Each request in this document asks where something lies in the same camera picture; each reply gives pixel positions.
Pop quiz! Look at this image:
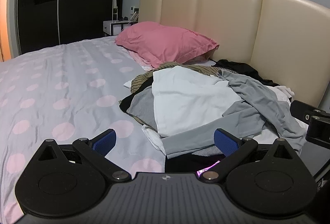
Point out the black garment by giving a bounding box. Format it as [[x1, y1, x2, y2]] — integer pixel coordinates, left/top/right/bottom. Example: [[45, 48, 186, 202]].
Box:
[[120, 82, 155, 114], [211, 59, 280, 86]]

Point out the grey pink-dotted bed cover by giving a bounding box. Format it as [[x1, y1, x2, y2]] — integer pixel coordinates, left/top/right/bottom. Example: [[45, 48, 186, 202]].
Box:
[[0, 34, 167, 224]]

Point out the light pink pillow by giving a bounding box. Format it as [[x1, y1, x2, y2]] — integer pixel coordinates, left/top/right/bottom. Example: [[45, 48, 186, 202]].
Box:
[[127, 49, 156, 71]]

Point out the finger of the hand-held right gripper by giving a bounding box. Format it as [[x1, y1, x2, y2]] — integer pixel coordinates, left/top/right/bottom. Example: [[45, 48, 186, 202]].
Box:
[[289, 100, 330, 148]]

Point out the white shirt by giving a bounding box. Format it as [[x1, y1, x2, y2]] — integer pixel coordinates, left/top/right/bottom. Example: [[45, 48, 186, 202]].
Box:
[[152, 65, 241, 137]]

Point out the white garment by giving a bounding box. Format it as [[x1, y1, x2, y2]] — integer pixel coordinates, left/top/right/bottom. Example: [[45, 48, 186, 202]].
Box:
[[268, 85, 296, 104]]

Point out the grey long-sleeve shirt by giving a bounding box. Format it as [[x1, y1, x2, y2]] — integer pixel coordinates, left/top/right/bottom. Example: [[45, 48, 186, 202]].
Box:
[[162, 68, 307, 160]]

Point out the grey ribbed garment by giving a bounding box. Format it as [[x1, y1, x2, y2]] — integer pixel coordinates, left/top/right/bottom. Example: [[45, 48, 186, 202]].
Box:
[[192, 145, 221, 158]]

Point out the black wardrobe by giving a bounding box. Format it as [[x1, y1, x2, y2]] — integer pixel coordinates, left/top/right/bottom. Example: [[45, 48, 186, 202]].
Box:
[[10, 0, 127, 56]]

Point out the olive striped garment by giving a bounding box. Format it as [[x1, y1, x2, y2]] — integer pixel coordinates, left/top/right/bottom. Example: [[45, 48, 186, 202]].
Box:
[[130, 61, 219, 124]]

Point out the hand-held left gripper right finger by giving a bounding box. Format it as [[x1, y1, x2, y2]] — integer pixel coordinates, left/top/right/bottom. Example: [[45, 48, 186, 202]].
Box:
[[201, 128, 297, 183]]

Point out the beige padded headboard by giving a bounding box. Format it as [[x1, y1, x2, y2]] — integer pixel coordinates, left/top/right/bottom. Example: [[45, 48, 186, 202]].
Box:
[[138, 0, 330, 114]]

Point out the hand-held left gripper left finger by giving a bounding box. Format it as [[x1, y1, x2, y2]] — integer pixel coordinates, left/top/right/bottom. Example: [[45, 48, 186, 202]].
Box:
[[36, 128, 131, 183]]

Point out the grey knit garment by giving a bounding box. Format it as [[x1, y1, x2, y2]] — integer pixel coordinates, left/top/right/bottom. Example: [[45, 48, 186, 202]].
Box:
[[126, 90, 158, 130]]

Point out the white nightstand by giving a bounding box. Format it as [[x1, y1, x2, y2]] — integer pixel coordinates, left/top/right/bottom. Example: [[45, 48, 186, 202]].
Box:
[[103, 20, 139, 37]]

